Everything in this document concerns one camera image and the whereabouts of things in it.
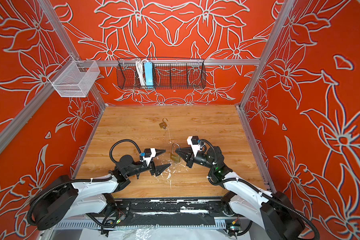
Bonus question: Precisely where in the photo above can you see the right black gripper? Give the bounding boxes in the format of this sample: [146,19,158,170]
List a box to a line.
[175,147,218,172]

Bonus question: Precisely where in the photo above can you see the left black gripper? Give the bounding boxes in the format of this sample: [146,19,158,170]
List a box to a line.
[126,149,170,178]

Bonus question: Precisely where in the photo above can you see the long-shackle brass padlock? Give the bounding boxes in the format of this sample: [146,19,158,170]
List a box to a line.
[170,143,181,163]

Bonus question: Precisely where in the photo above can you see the small brass padlock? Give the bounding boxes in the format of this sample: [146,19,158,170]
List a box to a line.
[159,118,169,130]

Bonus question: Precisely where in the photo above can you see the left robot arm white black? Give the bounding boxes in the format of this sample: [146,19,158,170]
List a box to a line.
[26,139,170,231]

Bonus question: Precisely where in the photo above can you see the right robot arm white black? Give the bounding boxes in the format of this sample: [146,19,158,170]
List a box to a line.
[175,136,320,240]

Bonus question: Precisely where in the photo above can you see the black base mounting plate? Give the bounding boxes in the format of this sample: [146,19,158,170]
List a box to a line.
[94,197,250,228]

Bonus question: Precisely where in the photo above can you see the light blue box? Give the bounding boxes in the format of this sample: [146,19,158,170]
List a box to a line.
[144,62,154,88]

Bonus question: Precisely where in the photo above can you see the black wire basket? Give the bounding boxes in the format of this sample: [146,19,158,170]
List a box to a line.
[116,58,207,90]

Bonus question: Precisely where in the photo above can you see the white cables bundle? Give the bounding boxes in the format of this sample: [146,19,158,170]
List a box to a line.
[135,59,146,88]

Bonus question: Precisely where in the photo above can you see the grey slotted cable duct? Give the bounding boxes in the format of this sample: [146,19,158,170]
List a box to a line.
[54,220,227,231]

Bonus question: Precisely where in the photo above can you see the white wire basket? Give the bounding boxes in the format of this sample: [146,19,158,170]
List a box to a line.
[47,56,100,98]

